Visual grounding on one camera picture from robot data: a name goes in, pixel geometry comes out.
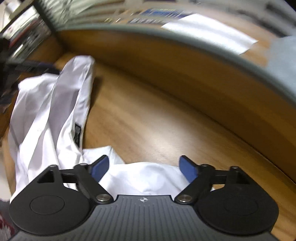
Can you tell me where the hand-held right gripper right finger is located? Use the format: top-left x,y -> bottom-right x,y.
174,155 -> 251,205

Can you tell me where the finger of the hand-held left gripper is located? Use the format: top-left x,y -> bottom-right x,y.
9,59 -> 60,75

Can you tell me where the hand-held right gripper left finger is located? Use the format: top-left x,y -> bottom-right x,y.
37,155 -> 114,204

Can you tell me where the white shirt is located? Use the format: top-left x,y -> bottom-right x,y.
8,55 -> 192,202

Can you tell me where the person's patterned clothing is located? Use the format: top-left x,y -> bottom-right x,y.
0,199 -> 18,241

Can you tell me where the white paper sheet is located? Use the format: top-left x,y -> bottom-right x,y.
161,13 -> 259,55

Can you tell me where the light blue cloth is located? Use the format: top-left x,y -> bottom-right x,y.
267,36 -> 296,93

